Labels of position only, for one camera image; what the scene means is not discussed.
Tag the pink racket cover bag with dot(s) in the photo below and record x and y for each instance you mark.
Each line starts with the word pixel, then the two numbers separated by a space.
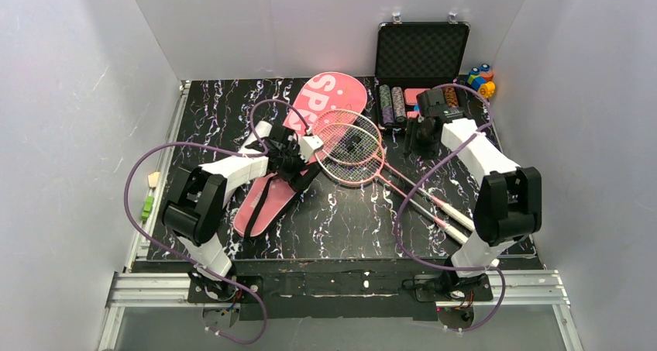
pixel 270 196

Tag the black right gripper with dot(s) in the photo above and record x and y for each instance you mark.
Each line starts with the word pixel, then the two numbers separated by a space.
pixel 420 135

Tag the small wooden block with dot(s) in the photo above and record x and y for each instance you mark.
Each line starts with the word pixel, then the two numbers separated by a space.
pixel 153 179

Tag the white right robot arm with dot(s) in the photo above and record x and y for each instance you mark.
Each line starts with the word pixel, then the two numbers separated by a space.
pixel 509 203

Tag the poker chip stack row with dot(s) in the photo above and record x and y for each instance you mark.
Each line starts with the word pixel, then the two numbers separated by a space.
pixel 398 103
pixel 386 107
pixel 451 97

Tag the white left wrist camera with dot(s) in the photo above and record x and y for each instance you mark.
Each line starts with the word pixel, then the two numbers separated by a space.
pixel 308 146

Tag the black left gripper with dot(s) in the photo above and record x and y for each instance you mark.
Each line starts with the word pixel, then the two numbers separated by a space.
pixel 287 160

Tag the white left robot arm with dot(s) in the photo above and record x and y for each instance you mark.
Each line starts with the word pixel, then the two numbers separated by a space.
pixel 198 196

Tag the pink badminton racket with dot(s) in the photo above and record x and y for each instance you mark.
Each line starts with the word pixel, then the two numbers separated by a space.
pixel 349 117
pixel 352 156

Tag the black poker chip case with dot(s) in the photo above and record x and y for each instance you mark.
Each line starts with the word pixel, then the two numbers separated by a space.
pixel 416 55

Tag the colourful toy blocks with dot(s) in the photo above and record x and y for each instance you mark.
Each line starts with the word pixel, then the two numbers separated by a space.
pixel 480 79

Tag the green clip on rail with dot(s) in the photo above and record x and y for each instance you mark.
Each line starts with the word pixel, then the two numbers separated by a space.
pixel 147 208

